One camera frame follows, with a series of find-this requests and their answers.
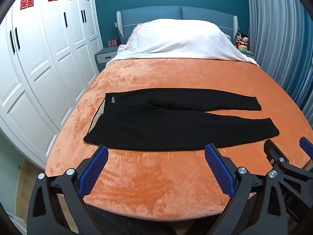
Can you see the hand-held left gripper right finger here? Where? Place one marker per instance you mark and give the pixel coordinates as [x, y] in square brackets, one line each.
[218, 171]

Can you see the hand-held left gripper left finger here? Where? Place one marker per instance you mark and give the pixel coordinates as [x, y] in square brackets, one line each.
[94, 171]

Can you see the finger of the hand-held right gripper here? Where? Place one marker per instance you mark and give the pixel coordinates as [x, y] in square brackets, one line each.
[275, 153]
[307, 144]

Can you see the black pants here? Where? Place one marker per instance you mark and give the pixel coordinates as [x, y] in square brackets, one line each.
[146, 127]

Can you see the blue bedside table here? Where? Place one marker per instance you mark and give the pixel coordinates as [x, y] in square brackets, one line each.
[248, 53]
[104, 57]

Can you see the orange plush blanket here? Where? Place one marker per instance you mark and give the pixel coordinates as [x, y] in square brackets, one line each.
[171, 73]

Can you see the small yellow box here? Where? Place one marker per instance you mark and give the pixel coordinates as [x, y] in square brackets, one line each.
[242, 48]

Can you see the grey pleated curtain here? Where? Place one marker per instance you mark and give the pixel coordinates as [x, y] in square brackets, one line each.
[276, 29]

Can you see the white wardrobe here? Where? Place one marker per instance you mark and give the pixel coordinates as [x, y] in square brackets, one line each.
[36, 66]

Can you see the red small boxes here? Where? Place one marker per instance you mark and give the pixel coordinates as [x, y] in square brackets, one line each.
[113, 43]

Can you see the white quilt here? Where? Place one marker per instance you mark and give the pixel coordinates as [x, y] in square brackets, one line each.
[181, 39]

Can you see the pink textured cloth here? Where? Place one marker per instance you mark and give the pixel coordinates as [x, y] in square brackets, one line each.
[138, 28]

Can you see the blue upholstered headboard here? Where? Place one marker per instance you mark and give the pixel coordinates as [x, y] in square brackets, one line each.
[156, 13]

